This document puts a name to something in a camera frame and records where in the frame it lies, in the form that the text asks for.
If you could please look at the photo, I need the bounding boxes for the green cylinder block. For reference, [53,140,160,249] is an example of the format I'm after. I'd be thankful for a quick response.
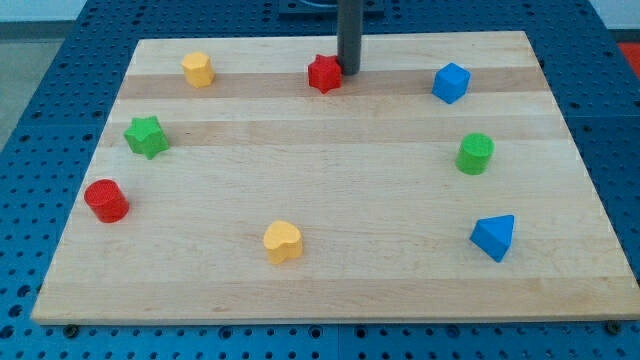
[455,133,495,175]

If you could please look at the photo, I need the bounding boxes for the black bolt left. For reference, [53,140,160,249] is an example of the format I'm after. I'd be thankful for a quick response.
[62,324,80,339]

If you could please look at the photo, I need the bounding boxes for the black bolt right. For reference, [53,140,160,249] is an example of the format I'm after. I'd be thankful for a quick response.
[605,320,622,336]

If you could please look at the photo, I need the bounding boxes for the green star block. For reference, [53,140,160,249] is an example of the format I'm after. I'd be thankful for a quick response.
[124,116,169,160]

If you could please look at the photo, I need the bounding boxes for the red star block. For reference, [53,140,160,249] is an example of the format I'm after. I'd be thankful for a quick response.
[307,54,342,93]

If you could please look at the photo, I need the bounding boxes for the yellow hexagon block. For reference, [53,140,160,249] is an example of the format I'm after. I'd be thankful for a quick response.
[181,52,215,88]

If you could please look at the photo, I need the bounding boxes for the blue triangular prism block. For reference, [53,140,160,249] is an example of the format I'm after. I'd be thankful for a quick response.
[470,214,515,263]

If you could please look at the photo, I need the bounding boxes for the wooden board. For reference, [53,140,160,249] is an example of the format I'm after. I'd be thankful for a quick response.
[32,31,639,325]

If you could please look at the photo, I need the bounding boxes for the black bolt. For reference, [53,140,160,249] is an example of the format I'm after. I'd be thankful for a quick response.
[605,320,622,336]
[62,324,80,339]

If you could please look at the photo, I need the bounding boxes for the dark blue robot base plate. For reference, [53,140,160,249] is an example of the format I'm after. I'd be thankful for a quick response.
[276,0,385,17]

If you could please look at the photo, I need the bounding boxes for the red cylinder block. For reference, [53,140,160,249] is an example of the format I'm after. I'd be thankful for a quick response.
[84,179,129,223]

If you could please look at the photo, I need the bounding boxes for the yellow heart block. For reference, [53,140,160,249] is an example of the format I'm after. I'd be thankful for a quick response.
[263,220,303,264]

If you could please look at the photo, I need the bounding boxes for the blue cube block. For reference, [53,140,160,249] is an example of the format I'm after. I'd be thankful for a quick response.
[432,63,471,104]

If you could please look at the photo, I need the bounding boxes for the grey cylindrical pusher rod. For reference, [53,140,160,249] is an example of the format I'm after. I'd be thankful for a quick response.
[337,0,363,76]

